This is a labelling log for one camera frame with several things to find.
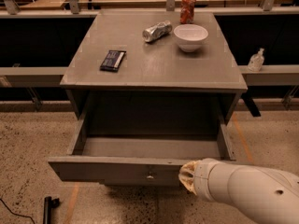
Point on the grey top drawer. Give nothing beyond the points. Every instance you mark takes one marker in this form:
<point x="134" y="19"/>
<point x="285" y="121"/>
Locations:
<point x="122" y="159"/>

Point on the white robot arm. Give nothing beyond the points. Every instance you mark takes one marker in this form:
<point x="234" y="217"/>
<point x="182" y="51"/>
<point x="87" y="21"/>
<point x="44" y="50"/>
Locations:
<point x="265" y="195"/>

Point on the black floor post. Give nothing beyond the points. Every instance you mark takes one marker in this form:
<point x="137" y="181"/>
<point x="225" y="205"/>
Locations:
<point x="49" y="205"/>

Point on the white ceramic bowl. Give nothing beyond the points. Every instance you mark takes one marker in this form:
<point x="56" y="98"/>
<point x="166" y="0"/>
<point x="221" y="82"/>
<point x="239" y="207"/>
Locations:
<point x="190" y="37"/>

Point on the grey wooden cabinet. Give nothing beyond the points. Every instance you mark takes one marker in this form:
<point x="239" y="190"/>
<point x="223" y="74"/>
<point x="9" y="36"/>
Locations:
<point x="157" y="85"/>

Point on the silver crushed can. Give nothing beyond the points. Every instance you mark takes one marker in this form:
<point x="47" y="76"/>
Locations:
<point x="156" y="31"/>

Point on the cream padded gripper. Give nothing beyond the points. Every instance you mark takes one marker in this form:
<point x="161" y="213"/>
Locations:
<point x="201" y="178"/>

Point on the red soda can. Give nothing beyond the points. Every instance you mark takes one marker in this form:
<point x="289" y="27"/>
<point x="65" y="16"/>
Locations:
<point x="187" y="11"/>

